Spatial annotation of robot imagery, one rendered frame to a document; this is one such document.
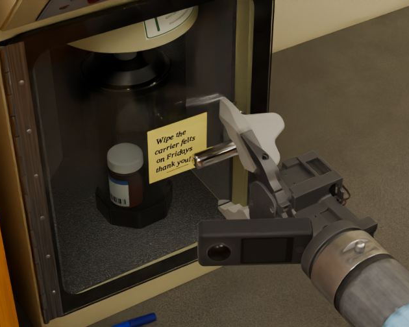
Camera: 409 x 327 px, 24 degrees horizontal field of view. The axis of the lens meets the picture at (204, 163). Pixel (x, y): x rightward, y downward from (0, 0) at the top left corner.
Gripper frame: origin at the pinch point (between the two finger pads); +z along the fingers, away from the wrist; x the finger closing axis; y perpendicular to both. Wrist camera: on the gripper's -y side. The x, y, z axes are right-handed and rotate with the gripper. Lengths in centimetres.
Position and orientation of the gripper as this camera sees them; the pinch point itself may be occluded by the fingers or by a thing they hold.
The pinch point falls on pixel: (213, 153)
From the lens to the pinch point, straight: 105.9
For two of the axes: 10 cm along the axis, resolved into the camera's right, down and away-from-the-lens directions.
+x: 0.0, -7.7, -6.4
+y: 8.6, -3.3, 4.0
